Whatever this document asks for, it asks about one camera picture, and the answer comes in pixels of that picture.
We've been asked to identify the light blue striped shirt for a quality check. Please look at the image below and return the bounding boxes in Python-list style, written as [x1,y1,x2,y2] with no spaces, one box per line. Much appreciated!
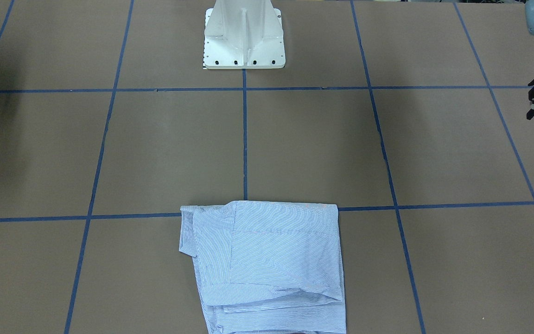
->
[179,200,347,334]

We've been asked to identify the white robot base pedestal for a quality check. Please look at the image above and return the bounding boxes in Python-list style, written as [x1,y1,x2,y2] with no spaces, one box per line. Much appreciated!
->
[202,0,286,70]

